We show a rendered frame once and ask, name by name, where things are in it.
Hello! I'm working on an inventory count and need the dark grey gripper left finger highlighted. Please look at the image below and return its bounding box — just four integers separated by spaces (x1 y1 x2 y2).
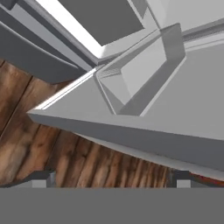
0 170 57 189

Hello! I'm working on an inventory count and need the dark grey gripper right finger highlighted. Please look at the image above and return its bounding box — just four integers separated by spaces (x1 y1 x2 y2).
171 170 224 189

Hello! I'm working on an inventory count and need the grey fridge cabinet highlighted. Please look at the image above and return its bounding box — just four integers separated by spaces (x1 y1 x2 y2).
0 0 224 86

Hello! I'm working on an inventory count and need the grey fridge door shelf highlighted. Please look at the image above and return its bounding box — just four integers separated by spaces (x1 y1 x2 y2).
94 23 187 116

